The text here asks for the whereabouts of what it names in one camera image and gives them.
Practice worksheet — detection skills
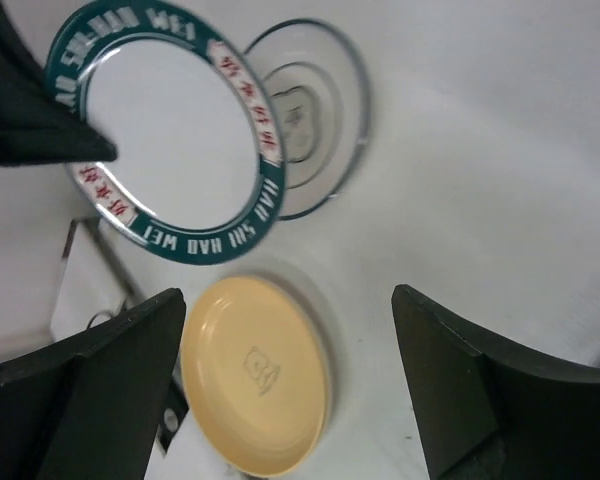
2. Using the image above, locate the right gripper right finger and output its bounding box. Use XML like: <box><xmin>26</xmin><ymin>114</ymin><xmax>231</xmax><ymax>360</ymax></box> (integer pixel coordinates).
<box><xmin>391</xmin><ymin>285</ymin><xmax>600</xmax><ymax>479</ymax></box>

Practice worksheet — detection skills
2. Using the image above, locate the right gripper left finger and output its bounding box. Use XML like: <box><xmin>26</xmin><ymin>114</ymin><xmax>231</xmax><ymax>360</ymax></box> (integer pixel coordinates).
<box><xmin>0</xmin><ymin>288</ymin><xmax>186</xmax><ymax>479</ymax></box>

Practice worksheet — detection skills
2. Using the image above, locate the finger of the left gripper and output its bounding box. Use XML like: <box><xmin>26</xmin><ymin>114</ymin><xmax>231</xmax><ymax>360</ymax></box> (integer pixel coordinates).
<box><xmin>0</xmin><ymin>2</ymin><xmax>117</xmax><ymax>167</ymax></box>

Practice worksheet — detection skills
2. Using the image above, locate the tan rimmed patterned plate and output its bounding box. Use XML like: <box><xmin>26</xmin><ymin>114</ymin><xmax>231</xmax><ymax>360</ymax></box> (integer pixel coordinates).
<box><xmin>180</xmin><ymin>275</ymin><xmax>333</xmax><ymax>477</ymax></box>

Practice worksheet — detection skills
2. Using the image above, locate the green rimmed lettered plate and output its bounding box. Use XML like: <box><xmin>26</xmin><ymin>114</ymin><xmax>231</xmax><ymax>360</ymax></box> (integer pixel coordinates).
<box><xmin>45</xmin><ymin>1</ymin><xmax>286</xmax><ymax>266</ymax></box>

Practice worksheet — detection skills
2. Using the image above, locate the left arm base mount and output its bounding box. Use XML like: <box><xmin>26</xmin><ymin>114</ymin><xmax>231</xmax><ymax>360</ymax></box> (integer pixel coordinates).
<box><xmin>157</xmin><ymin>381</ymin><xmax>189</xmax><ymax>454</ymax></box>

